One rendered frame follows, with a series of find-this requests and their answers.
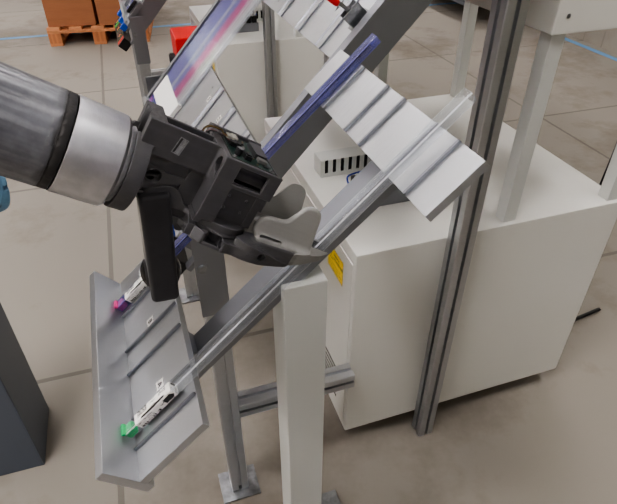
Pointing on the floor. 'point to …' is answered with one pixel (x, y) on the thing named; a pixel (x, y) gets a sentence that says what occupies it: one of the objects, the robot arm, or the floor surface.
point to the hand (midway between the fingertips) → (308, 252)
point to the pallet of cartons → (71, 16)
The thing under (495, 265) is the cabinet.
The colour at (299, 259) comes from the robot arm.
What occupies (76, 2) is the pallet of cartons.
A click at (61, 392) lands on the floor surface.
